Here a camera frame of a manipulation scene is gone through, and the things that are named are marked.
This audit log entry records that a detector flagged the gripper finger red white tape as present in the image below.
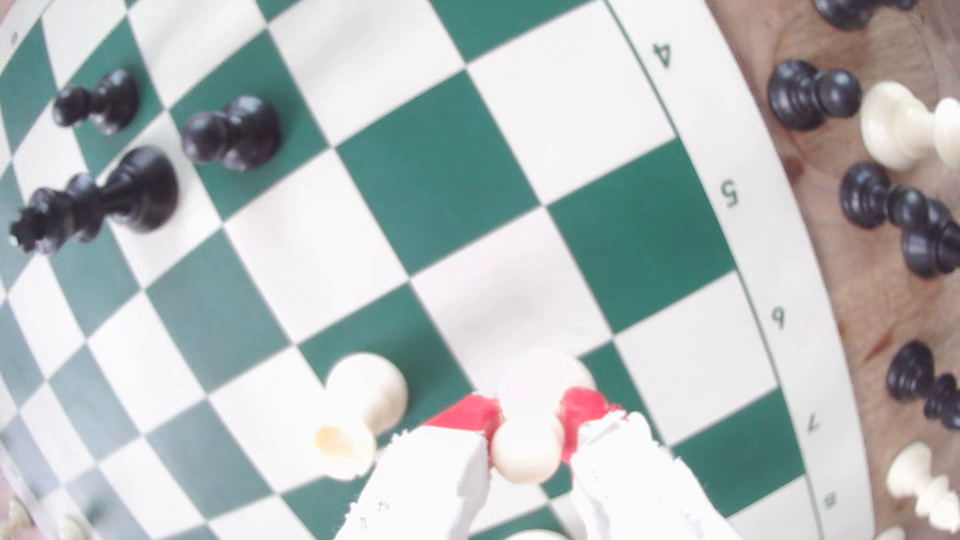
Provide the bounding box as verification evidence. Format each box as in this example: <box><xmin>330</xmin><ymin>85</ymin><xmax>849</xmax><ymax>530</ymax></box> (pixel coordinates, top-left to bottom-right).
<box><xmin>335</xmin><ymin>394</ymin><xmax>503</xmax><ymax>540</ymax></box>
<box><xmin>561</xmin><ymin>387</ymin><xmax>741</xmax><ymax>540</ymax></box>

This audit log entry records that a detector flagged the white chess pawn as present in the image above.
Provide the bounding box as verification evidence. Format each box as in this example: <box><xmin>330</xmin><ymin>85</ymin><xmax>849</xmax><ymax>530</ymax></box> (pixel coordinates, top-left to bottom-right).
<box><xmin>489</xmin><ymin>351</ymin><xmax>597</xmax><ymax>485</ymax></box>
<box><xmin>3</xmin><ymin>496</ymin><xmax>33</xmax><ymax>532</ymax></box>

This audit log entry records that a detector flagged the white chess bishop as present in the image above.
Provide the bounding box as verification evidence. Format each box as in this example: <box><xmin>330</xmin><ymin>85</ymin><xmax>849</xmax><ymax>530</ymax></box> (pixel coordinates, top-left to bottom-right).
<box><xmin>886</xmin><ymin>441</ymin><xmax>960</xmax><ymax>534</ymax></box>

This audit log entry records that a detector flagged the black chess pawn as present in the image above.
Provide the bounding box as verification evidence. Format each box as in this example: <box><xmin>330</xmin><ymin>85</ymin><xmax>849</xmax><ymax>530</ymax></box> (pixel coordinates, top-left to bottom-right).
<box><xmin>839</xmin><ymin>162</ymin><xmax>931</xmax><ymax>231</ymax></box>
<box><xmin>180</xmin><ymin>95</ymin><xmax>283</xmax><ymax>172</ymax></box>
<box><xmin>767</xmin><ymin>60</ymin><xmax>864</xmax><ymax>132</ymax></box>
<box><xmin>886</xmin><ymin>341</ymin><xmax>960</xmax><ymax>432</ymax></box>
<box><xmin>51</xmin><ymin>69</ymin><xmax>141</xmax><ymax>138</ymax></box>

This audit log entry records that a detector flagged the black tall chess piece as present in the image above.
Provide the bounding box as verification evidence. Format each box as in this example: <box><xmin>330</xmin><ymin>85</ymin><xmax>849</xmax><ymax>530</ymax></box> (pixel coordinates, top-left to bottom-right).
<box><xmin>901</xmin><ymin>198</ymin><xmax>960</xmax><ymax>280</ymax></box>

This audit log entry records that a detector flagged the black chess queen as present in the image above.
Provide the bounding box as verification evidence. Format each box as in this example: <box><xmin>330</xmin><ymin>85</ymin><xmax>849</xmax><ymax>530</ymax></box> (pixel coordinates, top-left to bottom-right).
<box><xmin>9</xmin><ymin>146</ymin><xmax>180</xmax><ymax>256</ymax></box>

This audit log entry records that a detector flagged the white chess queen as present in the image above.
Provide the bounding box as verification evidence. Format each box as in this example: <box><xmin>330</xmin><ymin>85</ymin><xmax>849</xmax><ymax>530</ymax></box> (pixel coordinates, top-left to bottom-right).
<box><xmin>859</xmin><ymin>81</ymin><xmax>960</xmax><ymax>172</ymax></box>

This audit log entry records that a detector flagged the black chess rook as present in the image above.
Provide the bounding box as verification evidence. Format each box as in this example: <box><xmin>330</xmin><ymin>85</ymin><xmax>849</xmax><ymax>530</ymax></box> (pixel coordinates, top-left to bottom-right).
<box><xmin>813</xmin><ymin>0</ymin><xmax>918</xmax><ymax>33</ymax></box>

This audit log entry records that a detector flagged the white pawn on board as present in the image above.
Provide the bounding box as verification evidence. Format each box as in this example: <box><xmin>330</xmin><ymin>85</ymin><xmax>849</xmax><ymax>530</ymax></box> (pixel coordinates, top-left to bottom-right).
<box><xmin>313</xmin><ymin>352</ymin><xmax>410</xmax><ymax>481</ymax></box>

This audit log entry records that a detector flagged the green and white chessboard mat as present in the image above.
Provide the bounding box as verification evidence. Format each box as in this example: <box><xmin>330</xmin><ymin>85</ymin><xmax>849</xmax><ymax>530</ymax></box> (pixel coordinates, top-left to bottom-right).
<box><xmin>0</xmin><ymin>0</ymin><xmax>879</xmax><ymax>540</ymax></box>

